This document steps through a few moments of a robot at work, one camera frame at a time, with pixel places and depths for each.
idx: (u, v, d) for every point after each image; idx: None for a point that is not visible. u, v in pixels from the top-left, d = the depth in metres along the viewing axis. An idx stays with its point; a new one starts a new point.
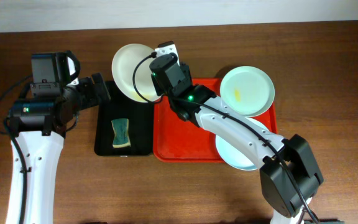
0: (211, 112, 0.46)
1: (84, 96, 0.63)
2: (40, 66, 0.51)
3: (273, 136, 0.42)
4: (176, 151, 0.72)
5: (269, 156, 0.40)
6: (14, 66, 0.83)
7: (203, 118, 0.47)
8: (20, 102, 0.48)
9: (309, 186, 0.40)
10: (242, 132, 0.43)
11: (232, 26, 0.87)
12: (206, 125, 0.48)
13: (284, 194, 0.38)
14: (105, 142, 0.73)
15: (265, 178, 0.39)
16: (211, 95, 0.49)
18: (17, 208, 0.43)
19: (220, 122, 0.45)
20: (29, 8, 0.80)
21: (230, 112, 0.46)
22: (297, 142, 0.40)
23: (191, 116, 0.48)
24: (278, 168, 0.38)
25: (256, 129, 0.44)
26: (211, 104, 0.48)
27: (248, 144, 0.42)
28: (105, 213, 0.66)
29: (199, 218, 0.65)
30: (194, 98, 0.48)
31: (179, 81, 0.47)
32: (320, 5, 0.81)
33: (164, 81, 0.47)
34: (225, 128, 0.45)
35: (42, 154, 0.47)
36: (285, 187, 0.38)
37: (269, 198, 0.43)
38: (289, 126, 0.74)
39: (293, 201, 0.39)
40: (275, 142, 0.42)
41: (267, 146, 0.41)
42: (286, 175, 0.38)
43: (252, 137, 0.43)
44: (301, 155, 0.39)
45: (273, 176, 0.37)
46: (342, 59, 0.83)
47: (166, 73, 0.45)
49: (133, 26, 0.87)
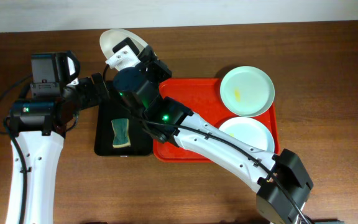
0: (193, 134, 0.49)
1: (84, 96, 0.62)
2: (41, 66, 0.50)
3: (263, 154, 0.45)
4: (176, 151, 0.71)
5: (263, 177, 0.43)
6: (14, 66, 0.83)
7: (184, 140, 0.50)
8: (20, 102, 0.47)
9: (302, 195, 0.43)
10: (230, 152, 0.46)
11: (233, 26, 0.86)
12: (188, 145, 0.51)
13: (282, 213, 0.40)
14: (104, 142, 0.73)
15: (262, 200, 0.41)
16: (186, 112, 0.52)
18: (17, 208, 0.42)
19: (206, 144, 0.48)
20: (29, 8, 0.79)
21: (212, 131, 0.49)
22: (287, 158, 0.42)
23: (168, 137, 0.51)
24: (275, 189, 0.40)
25: (243, 148, 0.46)
26: (190, 125, 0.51)
27: (239, 166, 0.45)
28: (104, 213, 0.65)
29: (199, 218, 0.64)
30: (168, 117, 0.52)
31: (150, 100, 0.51)
32: (321, 5, 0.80)
33: (136, 102, 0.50)
34: (212, 149, 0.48)
35: (42, 154, 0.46)
36: (283, 205, 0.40)
37: (268, 215, 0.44)
38: (291, 126, 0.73)
39: (291, 215, 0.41)
40: (265, 160, 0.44)
41: (258, 166, 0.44)
42: (282, 193, 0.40)
43: (242, 158, 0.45)
44: (293, 170, 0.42)
45: (271, 198, 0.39)
46: (342, 58, 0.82)
47: (138, 95, 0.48)
49: (132, 26, 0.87)
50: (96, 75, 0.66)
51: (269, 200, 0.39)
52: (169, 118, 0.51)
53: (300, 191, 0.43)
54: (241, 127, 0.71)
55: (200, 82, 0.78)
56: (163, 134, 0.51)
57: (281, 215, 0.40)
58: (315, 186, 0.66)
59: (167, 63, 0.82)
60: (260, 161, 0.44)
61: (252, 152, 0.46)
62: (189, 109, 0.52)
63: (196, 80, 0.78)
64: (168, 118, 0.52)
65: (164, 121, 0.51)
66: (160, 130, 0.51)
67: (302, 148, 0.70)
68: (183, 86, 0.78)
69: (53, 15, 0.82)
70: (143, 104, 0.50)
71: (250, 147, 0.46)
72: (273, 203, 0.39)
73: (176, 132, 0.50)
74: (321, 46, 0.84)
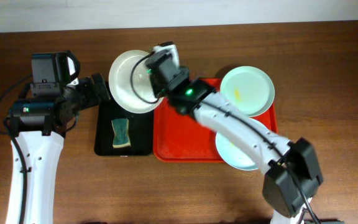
0: (213, 110, 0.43)
1: (83, 96, 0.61)
2: (40, 66, 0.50)
3: (279, 139, 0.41)
4: (176, 151, 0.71)
5: (275, 160, 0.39)
6: (15, 66, 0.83)
7: (200, 113, 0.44)
8: (20, 102, 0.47)
9: (310, 187, 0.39)
10: (246, 132, 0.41)
11: (233, 26, 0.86)
12: (201, 120, 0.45)
13: (287, 198, 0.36)
14: (105, 142, 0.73)
15: (269, 183, 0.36)
16: (211, 90, 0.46)
18: (17, 208, 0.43)
19: (222, 120, 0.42)
20: (28, 8, 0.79)
21: (232, 110, 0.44)
22: (304, 145, 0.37)
23: (189, 111, 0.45)
24: (286, 172, 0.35)
25: (260, 130, 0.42)
26: (211, 101, 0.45)
27: (253, 146, 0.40)
28: (105, 213, 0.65)
29: (199, 218, 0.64)
30: (192, 92, 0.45)
31: (174, 75, 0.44)
32: (321, 5, 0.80)
33: (159, 79, 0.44)
34: (228, 127, 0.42)
35: (42, 154, 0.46)
36: (289, 190, 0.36)
37: (269, 200, 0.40)
38: (290, 126, 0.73)
39: (295, 203, 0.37)
40: (281, 144, 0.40)
41: (272, 149, 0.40)
42: (290, 179, 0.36)
43: (257, 139, 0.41)
44: (307, 160, 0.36)
45: (279, 180, 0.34)
46: (342, 58, 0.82)
47: (161, 68, 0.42)
49: (131, 26, 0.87)
50: (96, 76, 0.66)
51: (277, 182, 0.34)
52: (192, 92, 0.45)
53: (308, 182, 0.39)
54: None
55: None
56: (184, 109, 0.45)
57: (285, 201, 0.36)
58: None
59: None
60: (275, 144, 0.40)
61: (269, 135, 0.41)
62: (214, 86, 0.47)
63: None
64: (192, 92, 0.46)
65: (188, 94, 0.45)
66: (181, 103, 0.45)
67: None
68: None
69: (53, 16, 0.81)
70: (168, 80, 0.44)
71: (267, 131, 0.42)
72: (281, 186, 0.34)
73: (197, 106, 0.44)
74: (321, 46, 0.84)
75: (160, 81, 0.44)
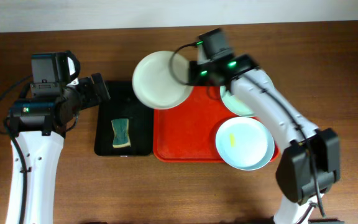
0: (250, 84, 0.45)
1: (83, 96, 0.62)
2: (40, 66, 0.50)
3: (307, 124, 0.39)
4: (176, 151, 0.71)
5: (297, 140, 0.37)
6: (15, 66, 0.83)
7: (238, 86, 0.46)
8: (20, 102, 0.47)
9: (325, 180, 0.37)
10: (276, 110, 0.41)
11: (233, 26, 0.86)
12: (238, 93, 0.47)
13: (298, 180, 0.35)
14: (104, 142, 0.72)
15: (286, 159, 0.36)
16: (253, 66, 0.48)
18: (17, 208, 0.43)
19: (256, 94, 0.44)
20: (28, 8, 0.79)
21: (270, 89, 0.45)
22: (330, 135, 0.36)
23: (227, 81, 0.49)
24: (304, 152, 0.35)
25: (291, 111, 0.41)
26: (251, 77, 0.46)
27: (279, 124, 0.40)
28: (105, 213, 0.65)
29: (199, 218, 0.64)
30: (235, 65, 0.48)
31: (221, 48, 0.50)
32: (321, 6, 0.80)
33: (207, 50, 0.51)
34: (261, 102, 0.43)
35: (42, 154, 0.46)
36: (302, 172, 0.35)
37: (279, 181, 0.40)
38: None
39: (305, 189, 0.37)
40: (308, 129, 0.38)
41: (298, 130, 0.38)
42: (307, 162, 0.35)
43: (285, 118, 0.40)
44: (329, 150, 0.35)
45: (296, 158, 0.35)
46: (342, 58, 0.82)
47: (209, 39, 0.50)
49: (131, 26, 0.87)
50: (96, 74, 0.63)
51: (293, 158, 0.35)
52: (235, 64, 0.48)
53: (324, 175, 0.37)
54: (242, 127, 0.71)
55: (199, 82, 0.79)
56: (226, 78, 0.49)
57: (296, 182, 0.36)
58: None
59: None
60: (301, 127, 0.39)
61: (299, 119, 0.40)
62: (257, 65, 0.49)
63: None
64: (235, 65, 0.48)
65: (230, 66, 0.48)
66: (222, 73, 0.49)
67: None
68: None
69: (53, 16, 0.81)
70: (215, 51, 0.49)
71: (299, 114, 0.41)
72: (295, 163, 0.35)
73: (237, 78, 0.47)
74: (321, 46, 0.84)
75: (208, 52, 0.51)
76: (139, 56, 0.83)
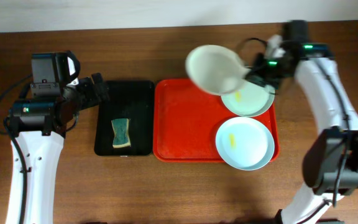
0: (315, 66, 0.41)
1: (83, 96, 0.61)
2: (40, 66, 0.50)
3: (355, 119, 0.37)
4: (176, 151, 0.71)
5: (339, 128, 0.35)
6: (15, 66, 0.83)
7: (306, 65, 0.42)
8: (20, 102, 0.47)
9: (351, 178, 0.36)
10: (330, 96, 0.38)
11: (233, 26, 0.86)
12: (301, 72, 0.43)
13: (324, 163, 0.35)
14: (104, 142, 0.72)
15: (320, 139, 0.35)
16: (327, 55, 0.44)
18: (17, 208, 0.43)
19: (320, 79, 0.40)
20: (28, 7, 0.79)
21: (335, 78, 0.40)
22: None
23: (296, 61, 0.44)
24: (342, 137, 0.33)
25: (346, 104, 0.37)
26: (320, 62, 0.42)
27: (330, 109, 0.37)
28: (105, 213, 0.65)
29: (199, 218, 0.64)
30: (309, 48, 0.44)
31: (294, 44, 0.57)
32: (321, 5, 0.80)
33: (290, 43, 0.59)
34: (318, 84, 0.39)
35: (42, 154, 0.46)
36: (330, 160, 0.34)
37: (305, 162, 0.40)
38: (289, 126, 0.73)
39: (327, 175, 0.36)
40: (355, 123, 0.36)
41: (345, 121, 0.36)
42: (340, 150, 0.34)
43: (337, 105, 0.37)
44: None
45: (332, 140, 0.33)
46: (342, 58, 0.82)
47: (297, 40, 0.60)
49: (132, 26, 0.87)
50: (95, 75, 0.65)
51: (328, 139, 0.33)
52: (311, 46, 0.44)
53: (353, 173, 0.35)
54: (242, 127, 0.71)
55: None
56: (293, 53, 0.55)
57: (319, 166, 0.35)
58: None
59: (168, 63, 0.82)
60: (349, 119, 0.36)
61: (350, 112, 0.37)
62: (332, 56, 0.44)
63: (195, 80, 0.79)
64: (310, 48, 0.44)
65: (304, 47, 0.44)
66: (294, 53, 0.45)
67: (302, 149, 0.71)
68: (183, 86, 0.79)
69: (53, 16, 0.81)
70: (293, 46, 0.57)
71: (352, 109, 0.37)
72: (328, 146, 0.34)
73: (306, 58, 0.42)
74: None
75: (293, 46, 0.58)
76: (139, 56, 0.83)
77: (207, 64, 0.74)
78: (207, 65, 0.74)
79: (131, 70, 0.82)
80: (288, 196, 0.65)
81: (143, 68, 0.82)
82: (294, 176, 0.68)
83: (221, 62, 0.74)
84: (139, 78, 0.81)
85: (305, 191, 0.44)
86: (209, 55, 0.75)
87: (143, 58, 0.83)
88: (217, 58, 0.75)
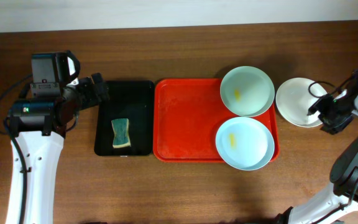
0: None
1: (83, 96, 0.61)
2: (40, 66, 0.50)
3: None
4: (176, 151, 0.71)
5: None
6: (15, 66, 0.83)
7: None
8: (20, 102, 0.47)
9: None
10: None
11: (233, 26, 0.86)
12: None
13: None
14: (105, 142, 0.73)
15: None
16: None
18: (17, 208, 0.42)
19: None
20: (27, 7, 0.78)
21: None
22: None
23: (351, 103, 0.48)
24: None
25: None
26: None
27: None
28: (105, 213, 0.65)
29: (199, 218, 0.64)
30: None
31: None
32: (321, 5, 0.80)
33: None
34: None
35: (42, 154, 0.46)
36: None
37: (332, 168, 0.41)
38: (290, 126, 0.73)
39: (352, 172, 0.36)
40: None
41: None
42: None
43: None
44: None
45: None
46: (341, 58, 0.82)
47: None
49: (130, 26, 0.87)
50: (95, 75, 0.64)
51: None
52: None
53: None
54: (242, 127, 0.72)
55: (200, 82, 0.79)
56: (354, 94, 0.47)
57: (351, 159, 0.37)
58: (314, 186, 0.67)
59: (167, 63, 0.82)
60: None
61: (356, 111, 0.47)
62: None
63: (196, 80, 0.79)
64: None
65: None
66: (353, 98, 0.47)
67: (302, 149, 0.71)
68: (183, 86, 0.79)
69: (53, 16, 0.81)
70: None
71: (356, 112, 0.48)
72: None
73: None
74: (321, 46, 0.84)
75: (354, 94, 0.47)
76: (138, 56, 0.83)
77: (292, 99, 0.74)
78: (288, 100, 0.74)
79: (131, 70, 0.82)
80: (288, 196, 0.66)
81: (142, 68, 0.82)
82: (294, 176, 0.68)
83: (299, 86, 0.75)
84: (139, 78, 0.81)
85: (325, 193, 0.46)
86: (288, 106, 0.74)
87: (143, 58, 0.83)
88: (297, 86, 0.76)
